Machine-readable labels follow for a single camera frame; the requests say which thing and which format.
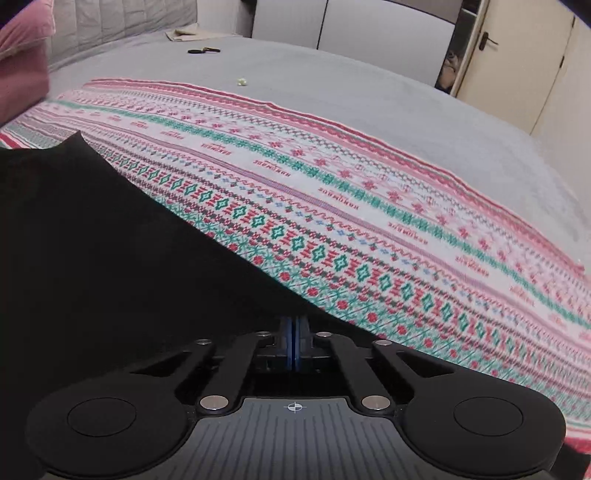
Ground pile of clothes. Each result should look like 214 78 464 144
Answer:
436 51 460 93

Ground white cabinet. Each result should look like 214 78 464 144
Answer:
250 0 455 95

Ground black pants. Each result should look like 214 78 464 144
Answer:
0 130 324 462

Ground cream door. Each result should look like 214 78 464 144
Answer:
455 0 575 134

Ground beige cloth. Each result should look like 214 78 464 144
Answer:
166 27 208 42

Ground patterned woven blanket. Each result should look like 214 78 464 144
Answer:
0 78 591 455

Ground pink pillow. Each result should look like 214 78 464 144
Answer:
0 0 56 125

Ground grey bed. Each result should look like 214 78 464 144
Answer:
46 30 591 287

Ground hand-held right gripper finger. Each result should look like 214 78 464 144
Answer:
294 316 465 415
127 316 294 415

